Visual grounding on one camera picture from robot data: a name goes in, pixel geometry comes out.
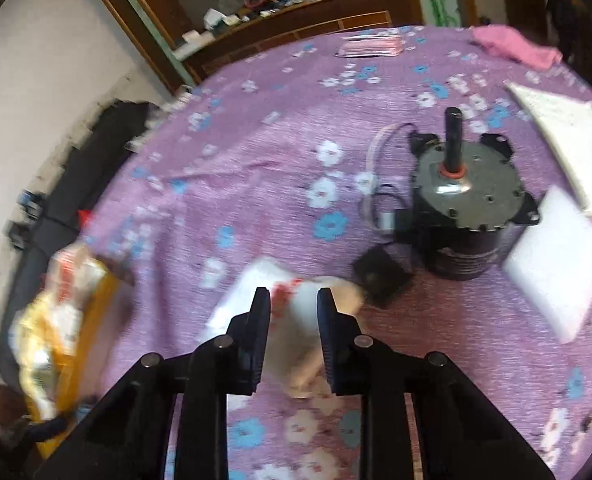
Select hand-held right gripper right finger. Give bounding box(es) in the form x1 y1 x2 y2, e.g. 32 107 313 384
316 287 559 480

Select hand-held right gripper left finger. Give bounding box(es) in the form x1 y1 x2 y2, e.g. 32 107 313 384
33 286 273 480

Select cream cloth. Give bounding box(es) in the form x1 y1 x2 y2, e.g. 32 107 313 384
203 257 371 401

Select white foam box yellow tape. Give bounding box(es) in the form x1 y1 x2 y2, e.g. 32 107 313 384
13 240 136 461

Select small black square box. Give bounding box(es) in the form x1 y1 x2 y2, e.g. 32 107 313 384
351 247 411 308

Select black electric motor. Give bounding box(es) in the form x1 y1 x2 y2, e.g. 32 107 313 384
408 107 539 281

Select purple floral bedsheet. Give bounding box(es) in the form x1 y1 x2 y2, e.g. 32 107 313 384
80 25 592 480

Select crumpled plastic packets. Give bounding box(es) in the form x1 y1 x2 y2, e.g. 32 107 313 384
16 242 106 418

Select white foam block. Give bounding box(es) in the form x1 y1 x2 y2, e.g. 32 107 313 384
501 185 592 343

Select dark sofa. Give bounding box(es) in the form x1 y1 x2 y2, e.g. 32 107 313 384
0 100 161 361

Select pink packet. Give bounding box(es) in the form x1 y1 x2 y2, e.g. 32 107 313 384
338 35 407 58

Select wooden headboard shelf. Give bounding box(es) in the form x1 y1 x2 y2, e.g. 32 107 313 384
78 0 421 91

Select pink cloth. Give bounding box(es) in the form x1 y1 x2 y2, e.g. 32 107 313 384
471 25 564 71

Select motor cable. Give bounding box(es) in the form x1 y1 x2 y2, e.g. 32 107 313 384
361 122 421 233

